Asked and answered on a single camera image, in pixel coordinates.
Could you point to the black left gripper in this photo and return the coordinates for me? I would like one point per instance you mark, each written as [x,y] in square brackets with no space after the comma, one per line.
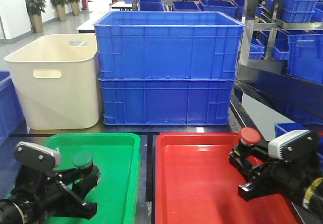
[37,189]

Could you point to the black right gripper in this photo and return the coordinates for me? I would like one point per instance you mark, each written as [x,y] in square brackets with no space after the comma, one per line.
[244,166]

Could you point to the red mushroom push button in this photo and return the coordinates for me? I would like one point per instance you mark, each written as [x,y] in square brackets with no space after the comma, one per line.
[248,137]

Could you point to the green push button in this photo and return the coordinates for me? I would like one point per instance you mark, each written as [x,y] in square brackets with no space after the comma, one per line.
[83,161]

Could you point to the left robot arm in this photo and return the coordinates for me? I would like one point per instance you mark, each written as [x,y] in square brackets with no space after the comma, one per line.
[9,214]

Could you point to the green tray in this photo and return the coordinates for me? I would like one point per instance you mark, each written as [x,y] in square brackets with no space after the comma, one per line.
[118,157]

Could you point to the red tray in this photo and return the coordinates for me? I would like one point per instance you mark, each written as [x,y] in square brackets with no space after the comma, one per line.
[195,183]

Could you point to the blue bin left edge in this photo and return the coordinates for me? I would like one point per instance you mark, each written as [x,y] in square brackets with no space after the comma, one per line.
[11,112]

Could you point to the lower stacked blue crate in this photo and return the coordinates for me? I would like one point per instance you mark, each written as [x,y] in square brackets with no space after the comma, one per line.
[166,102]

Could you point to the stacked blue crate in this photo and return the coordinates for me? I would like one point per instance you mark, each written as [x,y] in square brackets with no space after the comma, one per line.
[168,45]
[166,102]

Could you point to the cream plastic tub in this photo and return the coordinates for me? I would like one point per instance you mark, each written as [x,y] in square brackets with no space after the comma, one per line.
[55,78]

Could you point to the upper stacked blue crate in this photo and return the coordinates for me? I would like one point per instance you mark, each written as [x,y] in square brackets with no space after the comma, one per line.
[168,45]

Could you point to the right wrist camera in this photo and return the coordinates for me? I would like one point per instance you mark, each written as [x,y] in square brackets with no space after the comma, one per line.
[293,145]

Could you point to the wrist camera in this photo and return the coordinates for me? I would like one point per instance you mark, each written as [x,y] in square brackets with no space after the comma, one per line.
[293,145]
[37,157]

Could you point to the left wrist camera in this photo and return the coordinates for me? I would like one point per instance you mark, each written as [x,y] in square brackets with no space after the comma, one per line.
[37,157]

